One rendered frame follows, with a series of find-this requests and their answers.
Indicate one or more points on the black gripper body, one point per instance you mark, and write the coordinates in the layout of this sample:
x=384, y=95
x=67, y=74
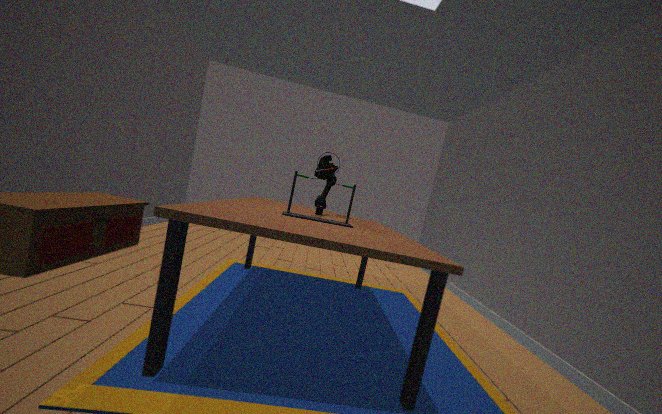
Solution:
x=327, y=159

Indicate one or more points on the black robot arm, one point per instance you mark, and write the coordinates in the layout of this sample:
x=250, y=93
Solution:
x=321, y=199

